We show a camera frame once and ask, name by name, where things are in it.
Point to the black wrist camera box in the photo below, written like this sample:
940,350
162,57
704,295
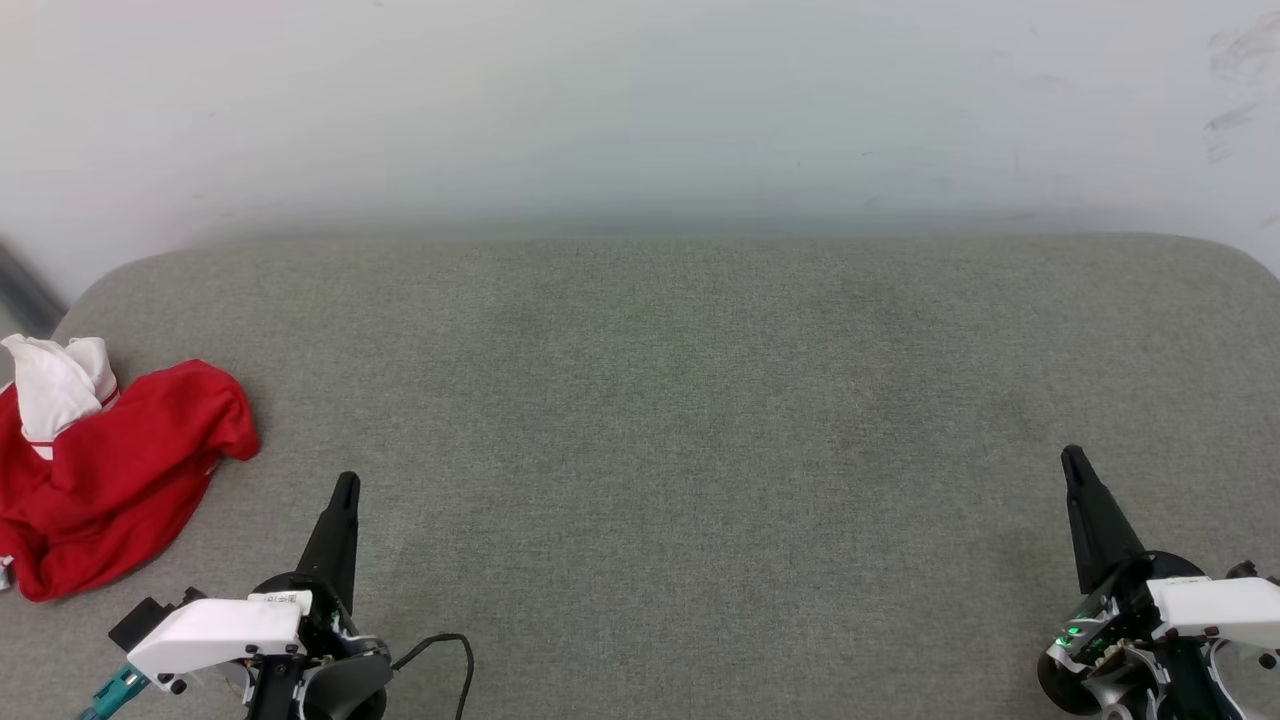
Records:
1243,570
145,620

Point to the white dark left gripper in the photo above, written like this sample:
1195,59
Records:
215,635

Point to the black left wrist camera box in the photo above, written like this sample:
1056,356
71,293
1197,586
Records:
145,620

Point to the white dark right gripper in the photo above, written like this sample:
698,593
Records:
1200,610

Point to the teal left camera connector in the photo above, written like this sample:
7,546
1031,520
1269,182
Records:
115,692

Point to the grey fabric sofa seat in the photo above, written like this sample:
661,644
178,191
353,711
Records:
700,450

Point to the red white sleeved shirt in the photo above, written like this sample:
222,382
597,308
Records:
120,480

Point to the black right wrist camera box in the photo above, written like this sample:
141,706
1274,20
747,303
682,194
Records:
1243,570

